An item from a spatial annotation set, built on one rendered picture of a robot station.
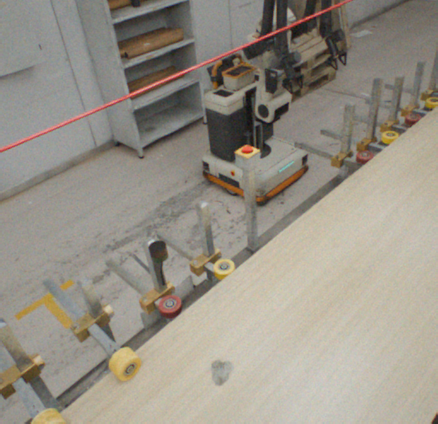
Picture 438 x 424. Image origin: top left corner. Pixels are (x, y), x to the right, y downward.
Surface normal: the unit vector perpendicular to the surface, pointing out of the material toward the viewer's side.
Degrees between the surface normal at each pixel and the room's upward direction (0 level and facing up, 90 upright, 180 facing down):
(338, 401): 0
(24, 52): 90
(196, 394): 0
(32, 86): 90
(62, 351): 0
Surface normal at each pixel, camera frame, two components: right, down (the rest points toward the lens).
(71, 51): 0.70, 0.38
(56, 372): -0.10, -0.79
